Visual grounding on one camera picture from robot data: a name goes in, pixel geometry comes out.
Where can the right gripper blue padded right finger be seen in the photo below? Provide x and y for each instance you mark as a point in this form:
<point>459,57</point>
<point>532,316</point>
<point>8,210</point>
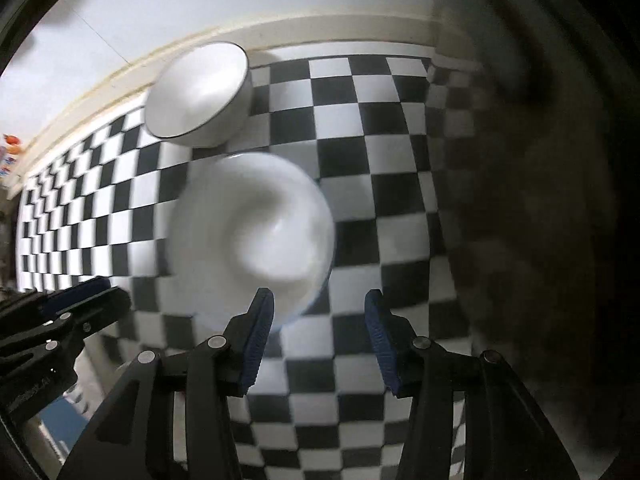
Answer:
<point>391,339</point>

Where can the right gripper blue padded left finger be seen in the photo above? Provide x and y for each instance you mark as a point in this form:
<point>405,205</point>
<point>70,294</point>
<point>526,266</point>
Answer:
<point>256,326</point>

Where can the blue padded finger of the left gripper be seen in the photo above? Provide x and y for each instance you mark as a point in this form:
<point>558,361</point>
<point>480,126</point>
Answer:
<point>64,299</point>

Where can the black rimmed white bowl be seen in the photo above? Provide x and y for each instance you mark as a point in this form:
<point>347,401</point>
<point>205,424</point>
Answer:
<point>202,98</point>

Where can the colourful wall sticker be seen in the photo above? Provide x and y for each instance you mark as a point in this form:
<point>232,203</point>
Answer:
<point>11,148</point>

